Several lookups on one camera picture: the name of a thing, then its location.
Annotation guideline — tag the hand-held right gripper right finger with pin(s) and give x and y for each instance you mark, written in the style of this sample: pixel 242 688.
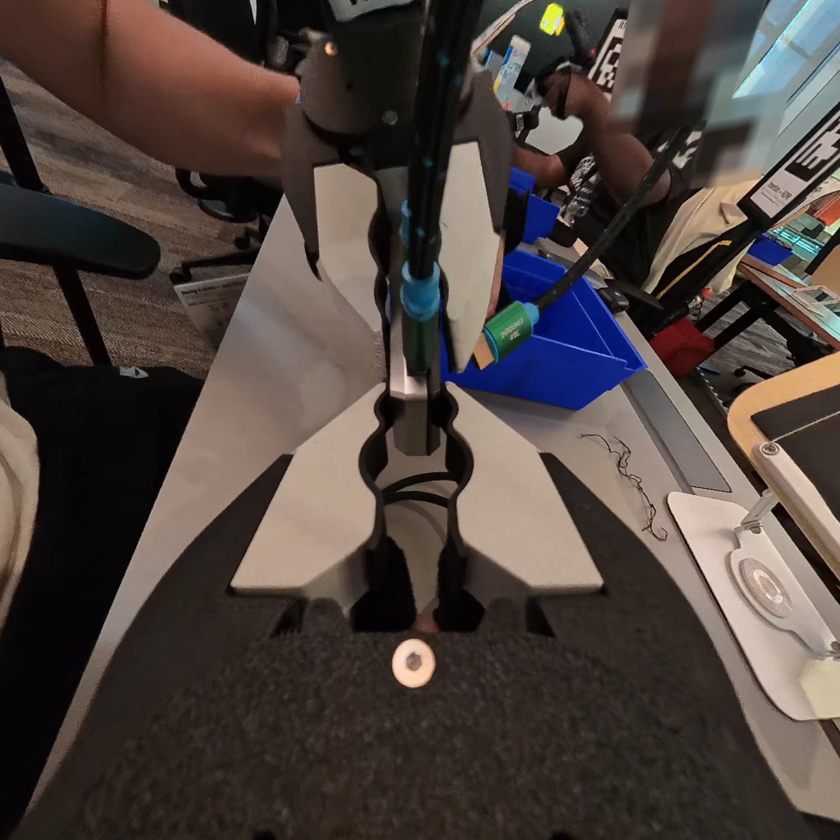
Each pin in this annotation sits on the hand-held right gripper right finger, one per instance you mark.
pixel 525 525

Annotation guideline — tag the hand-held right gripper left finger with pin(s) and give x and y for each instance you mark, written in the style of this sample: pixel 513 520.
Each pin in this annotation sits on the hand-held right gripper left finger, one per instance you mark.
pixel 308 525

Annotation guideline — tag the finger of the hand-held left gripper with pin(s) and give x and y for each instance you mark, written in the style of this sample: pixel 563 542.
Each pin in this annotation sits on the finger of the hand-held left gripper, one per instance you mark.
pixel 344 216
pixel 472 249

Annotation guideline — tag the silver hdmi adapter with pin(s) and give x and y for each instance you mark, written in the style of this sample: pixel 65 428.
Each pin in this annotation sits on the silver hdmi adapter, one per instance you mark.
pixel 413 420

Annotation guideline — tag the blue plastic bin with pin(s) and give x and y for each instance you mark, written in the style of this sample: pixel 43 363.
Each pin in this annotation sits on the blue plastic bin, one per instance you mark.
pixel 564 367
pixel 535 223

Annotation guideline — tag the person's left forearm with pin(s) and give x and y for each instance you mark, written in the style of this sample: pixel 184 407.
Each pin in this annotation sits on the person's left forearm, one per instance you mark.
pixel 131 79

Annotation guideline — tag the black loose thread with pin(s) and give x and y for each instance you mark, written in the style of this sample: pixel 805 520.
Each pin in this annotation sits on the black loose thread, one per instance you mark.
pixel 631 478

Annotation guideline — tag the black chair base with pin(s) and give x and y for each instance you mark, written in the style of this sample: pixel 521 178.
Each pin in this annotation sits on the black chair base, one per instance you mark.
pixel 223 197

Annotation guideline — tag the printed paper sheet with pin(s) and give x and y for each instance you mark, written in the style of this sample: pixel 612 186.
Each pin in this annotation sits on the printed paper sheet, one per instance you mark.
pixel 210 308

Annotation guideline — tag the white panel stand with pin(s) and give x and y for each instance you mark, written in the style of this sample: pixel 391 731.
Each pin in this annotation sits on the white panel stand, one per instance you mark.
pixel 709 551

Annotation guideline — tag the person's black trousers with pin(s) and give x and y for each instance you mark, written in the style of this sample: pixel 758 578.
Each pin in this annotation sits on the person's black trousers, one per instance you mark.
pixel 79 525

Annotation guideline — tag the red bag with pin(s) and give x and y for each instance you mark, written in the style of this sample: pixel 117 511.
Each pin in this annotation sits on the red bag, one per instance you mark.
pixel 682 348

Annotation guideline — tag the black office chair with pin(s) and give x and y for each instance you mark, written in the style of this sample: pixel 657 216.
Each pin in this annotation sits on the black office chair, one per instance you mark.
pixel 79 243

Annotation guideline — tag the wood framed dark panel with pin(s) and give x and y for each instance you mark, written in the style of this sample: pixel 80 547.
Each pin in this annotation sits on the wood framed dark panel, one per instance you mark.
pixel 807 420

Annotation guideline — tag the printed tag board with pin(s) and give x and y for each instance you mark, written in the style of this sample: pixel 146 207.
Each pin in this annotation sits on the printed tag board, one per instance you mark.
pixel 814 151

